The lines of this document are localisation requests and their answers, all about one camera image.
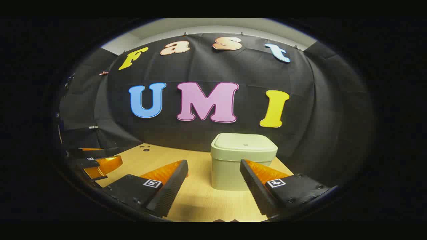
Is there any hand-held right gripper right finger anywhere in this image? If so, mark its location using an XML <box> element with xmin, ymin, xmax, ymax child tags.
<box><xmin>240</xmin><ymin>159</ymin><xmax>331</xmax><ymax>217</ymax></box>

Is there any pale green desktop garbage bin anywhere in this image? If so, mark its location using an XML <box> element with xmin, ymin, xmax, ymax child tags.
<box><xmin>210</xmin><ymin>133</ymin><xmax>278</xmax><ymax>191</ymax></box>

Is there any wooden desktop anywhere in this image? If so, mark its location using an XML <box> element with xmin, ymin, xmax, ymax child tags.
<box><xmin>95</xmin><ymin>143</ymin><xmax>294</xmax><ymax>222</ymax></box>

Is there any black backdrop cloth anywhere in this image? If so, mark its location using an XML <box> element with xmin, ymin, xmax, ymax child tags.
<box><xmin>58</xmin><ymin>32</ymin><xmax>374</xmax><ymax>187</ymax></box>

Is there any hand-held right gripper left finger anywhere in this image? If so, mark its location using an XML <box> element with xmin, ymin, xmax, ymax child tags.
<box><xmin>102</xmin><ymin>160</ymin><xmax>189</xmax><ymax>219</ymax></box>

